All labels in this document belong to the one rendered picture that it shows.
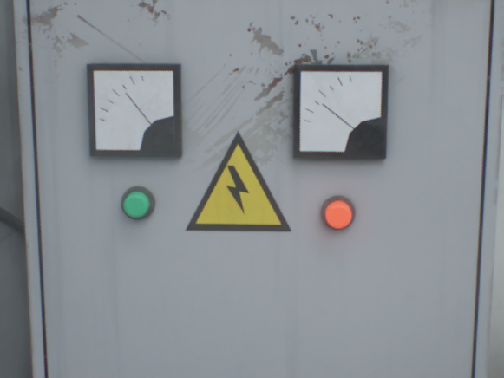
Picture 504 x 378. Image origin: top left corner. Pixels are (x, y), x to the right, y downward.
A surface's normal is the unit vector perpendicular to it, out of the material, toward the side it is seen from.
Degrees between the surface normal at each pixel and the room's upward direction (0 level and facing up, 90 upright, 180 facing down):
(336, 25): 90
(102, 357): 90
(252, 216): 90
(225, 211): 90
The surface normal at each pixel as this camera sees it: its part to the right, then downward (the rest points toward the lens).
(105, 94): -0.04, 0.21
